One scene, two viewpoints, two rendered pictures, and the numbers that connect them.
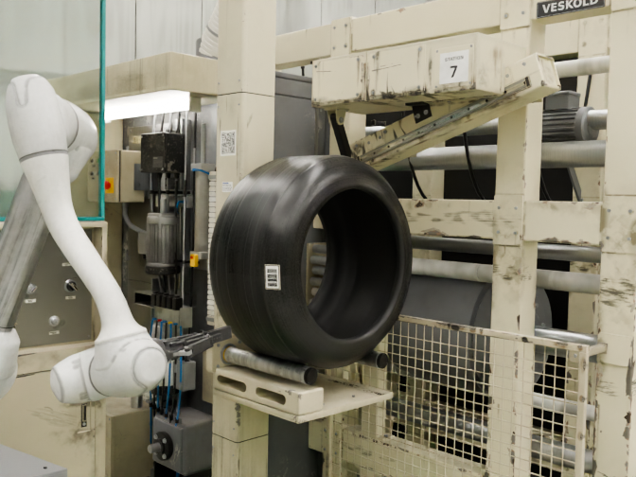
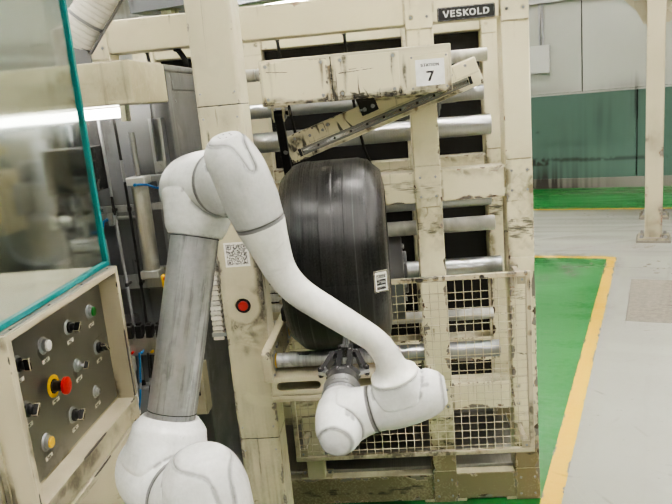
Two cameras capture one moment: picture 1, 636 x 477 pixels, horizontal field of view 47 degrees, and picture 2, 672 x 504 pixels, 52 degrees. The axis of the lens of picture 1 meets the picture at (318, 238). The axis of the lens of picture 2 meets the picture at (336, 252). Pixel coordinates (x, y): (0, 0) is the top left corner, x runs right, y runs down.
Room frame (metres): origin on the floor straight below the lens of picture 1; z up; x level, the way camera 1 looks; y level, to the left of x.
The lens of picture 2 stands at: (0.45, 1.33, 1.65)
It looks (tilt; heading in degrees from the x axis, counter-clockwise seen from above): 13 degrees down; 320
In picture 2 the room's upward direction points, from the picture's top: 5 degrees counter-clockwise
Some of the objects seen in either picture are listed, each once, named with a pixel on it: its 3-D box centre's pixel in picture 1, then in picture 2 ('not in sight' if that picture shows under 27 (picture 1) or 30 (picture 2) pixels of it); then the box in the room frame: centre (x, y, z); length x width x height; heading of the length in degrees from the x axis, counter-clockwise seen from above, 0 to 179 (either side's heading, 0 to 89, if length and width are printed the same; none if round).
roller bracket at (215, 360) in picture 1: (263, 346); (278, 344); (2.17, 0.16, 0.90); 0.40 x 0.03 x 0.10; 135
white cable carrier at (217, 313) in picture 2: (219, 248); (213, 263); (2.25, 0.31, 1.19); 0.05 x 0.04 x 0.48; 135
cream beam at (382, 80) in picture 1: (412, 79); (356, 77); (2.16, -0.27, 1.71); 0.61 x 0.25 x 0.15; 45
